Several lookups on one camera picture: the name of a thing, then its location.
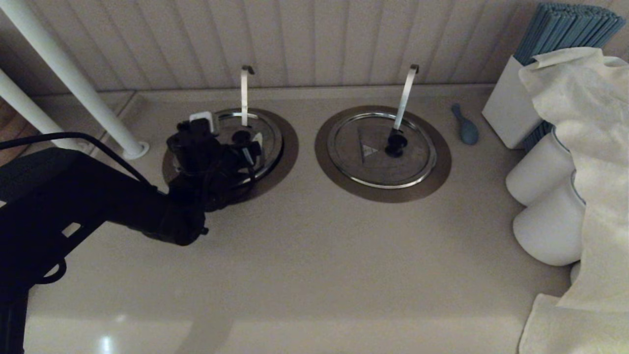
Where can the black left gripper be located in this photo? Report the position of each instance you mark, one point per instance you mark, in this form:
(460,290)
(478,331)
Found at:
(223,172)

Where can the steel lid with black knob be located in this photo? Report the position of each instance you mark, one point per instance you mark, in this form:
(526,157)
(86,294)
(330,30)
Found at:
(272,142)
(408,167)

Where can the long white metal pole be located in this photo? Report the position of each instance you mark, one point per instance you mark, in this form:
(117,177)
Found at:
(69,73)

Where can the blue ribbed item behind cups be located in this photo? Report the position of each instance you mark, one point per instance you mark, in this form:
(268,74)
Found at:
(537,133)

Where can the white paper cup stack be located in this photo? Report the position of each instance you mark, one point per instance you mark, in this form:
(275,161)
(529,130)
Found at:
(546,231)
(536,172)

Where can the white square holder box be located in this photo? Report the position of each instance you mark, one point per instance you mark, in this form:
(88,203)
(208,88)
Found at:
(507,107)

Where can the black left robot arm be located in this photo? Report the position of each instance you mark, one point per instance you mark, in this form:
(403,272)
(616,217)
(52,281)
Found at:
(73,206)

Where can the white cotton cloth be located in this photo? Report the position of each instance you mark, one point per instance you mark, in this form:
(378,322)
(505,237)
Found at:
(600,147)

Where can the brown wooden board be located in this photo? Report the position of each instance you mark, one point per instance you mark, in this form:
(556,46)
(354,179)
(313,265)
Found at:
(14,128)

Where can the bundle of blue sticks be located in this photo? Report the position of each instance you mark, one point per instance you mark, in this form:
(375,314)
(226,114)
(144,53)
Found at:
(560,28)

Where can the short white metal pole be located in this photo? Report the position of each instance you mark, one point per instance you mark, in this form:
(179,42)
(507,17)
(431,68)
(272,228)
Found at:
(24,105)

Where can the small blue plastic spoon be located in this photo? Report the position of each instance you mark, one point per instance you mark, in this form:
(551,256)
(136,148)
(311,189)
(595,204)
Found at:
(467,131)

